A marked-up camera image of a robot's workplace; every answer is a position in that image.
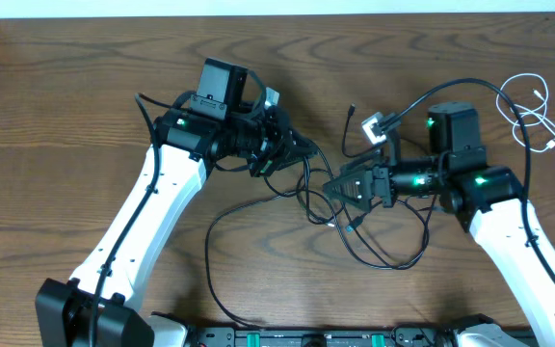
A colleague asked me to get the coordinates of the black mounting rail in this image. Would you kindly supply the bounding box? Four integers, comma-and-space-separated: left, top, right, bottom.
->
183, 325, 538, 347

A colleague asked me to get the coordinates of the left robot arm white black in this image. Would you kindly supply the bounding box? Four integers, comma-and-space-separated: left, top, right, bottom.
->
35, 107, 317, 346

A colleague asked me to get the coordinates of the white usb cable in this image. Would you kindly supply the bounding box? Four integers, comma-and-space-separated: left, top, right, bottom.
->
494, 72, 555, 154

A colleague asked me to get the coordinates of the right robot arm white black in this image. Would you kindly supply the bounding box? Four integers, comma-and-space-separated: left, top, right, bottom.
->
323, 157, 555, 346

